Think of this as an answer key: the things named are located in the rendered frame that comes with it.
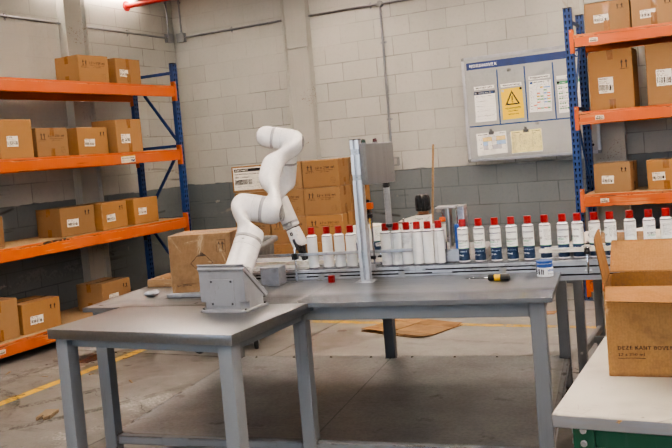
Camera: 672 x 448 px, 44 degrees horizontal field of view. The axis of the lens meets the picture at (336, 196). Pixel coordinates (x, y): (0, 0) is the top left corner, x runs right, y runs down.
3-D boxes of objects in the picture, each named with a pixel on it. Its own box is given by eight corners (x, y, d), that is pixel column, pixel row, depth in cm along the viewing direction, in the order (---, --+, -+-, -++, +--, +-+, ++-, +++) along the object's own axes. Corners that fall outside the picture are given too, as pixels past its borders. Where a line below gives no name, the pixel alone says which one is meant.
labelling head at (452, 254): (471, 256, 403) (467, 204, 402) (466, 260, 391) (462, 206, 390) (443, 258, 408) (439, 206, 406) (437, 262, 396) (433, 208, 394)
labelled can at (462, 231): (471, 261, 390) (468, 218, 389) (469, 263, 385) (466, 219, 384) (460, 261, 392) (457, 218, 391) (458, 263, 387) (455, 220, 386)
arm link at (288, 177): (278, 168, 395) (275, 226, 406) (300, 161, 406) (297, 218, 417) (264, 163, 400) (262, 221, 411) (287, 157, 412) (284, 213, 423)
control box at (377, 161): (396, 181, 392) (392, 141, 391) (368, 184, 382) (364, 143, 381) (382, 181, 400) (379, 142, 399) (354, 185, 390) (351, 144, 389)
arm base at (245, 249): (266, 288, 346) (277, 251, 357) (237, 265, 335) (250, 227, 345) (233, 293, 357) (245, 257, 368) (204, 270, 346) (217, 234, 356)
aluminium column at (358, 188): (372, 280, 391) (360, 138, 387) (369, 281, 387) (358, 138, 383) (363, 280, 392) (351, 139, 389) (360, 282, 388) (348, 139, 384)
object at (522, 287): (570, 248, 456) (569, 245, 456) (552, 302, 314) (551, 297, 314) (225, 262, 523) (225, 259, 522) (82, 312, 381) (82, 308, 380)
